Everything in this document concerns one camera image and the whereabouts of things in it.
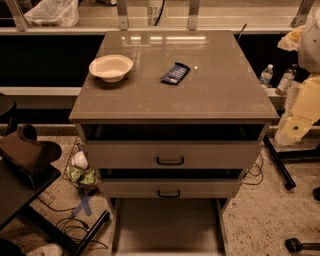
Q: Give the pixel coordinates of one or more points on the white shoe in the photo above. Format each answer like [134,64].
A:
[51,249]

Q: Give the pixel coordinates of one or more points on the grey drawer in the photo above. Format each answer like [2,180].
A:
[169,188]
[164,155]
[169,227]

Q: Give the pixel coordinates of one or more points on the black side table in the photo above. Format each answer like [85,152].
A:
[15,198]

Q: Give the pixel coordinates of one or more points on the white round object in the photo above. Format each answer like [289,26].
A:
[79,160]

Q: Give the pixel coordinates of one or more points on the dark brown bag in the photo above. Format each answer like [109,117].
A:
[27,156]

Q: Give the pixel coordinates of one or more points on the black table leg bar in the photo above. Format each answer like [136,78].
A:
[288,181]

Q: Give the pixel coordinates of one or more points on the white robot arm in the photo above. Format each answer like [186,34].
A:
[302,105]

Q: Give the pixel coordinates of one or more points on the grey drawer cabinet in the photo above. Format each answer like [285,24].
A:
[220,99]

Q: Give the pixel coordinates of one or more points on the black caster wheel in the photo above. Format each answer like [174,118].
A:
[294,245]

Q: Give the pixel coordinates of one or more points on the wire basket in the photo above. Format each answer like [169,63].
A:
[75,148]

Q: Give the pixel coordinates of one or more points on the blue snack bar wrapper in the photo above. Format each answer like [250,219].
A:
[176,74]

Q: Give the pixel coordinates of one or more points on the bottle with yellow liquid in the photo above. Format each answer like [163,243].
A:
[286,80]

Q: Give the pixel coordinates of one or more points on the green chip bag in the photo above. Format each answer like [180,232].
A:
[83,179]

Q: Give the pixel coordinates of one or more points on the clear water bottle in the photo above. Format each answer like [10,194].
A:
[266,76]

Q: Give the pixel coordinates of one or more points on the white plastic bag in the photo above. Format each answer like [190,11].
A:
[60,13]

